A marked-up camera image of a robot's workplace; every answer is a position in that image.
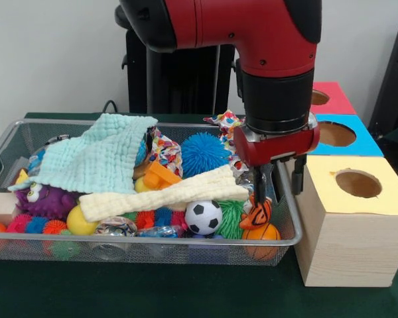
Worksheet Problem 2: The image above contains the black upright panel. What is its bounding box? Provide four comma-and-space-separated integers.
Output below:
368, 22, 398, 156

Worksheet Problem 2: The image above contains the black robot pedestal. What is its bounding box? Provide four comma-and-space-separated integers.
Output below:
123, 26, 243, 115

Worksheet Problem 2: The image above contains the colourful polka dot cloth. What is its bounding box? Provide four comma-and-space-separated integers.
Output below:
204, 110, 249, 176

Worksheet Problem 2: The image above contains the black and white soccer ball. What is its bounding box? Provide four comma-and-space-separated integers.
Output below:
184, 199, 224, 237

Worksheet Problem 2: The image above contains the green spiky ball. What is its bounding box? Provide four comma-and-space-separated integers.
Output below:
216, 199, 247, 240

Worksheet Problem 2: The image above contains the orange tiger striped toy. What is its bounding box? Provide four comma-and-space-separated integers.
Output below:
239, 193, 273, 231

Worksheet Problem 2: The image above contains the wooden box with three holes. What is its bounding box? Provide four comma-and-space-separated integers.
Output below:
283, 81, 398, 288

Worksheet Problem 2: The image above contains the yellow ball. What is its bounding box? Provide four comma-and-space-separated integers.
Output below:
66, 205, 99, 237

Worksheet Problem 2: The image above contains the black cable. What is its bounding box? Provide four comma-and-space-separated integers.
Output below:
103, 99, 119, 115

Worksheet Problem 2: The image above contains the cream yellow cloth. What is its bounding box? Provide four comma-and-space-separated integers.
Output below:
78, 164, 250, 223

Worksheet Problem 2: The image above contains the dark green table cloth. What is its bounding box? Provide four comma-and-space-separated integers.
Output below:
0, 111, 398, 318

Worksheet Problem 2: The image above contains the blue spiky ball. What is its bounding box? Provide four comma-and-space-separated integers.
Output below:
181, 132, 232, 180

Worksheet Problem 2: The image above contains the purple plush toy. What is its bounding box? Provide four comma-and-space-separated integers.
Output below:
13, 182, 79, 219

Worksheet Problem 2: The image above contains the orange basketball toy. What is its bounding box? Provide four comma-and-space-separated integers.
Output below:
241, 223, 281, 260

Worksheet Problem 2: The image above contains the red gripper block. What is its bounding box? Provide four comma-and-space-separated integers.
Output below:
233, 121, 321, 203

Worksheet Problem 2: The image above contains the clear mesh bin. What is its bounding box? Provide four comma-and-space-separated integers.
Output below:
0, 119, 303, 267

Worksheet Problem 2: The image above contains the mint green waffle cloth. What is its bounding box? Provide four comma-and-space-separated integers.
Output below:
36, 113, 159, 194

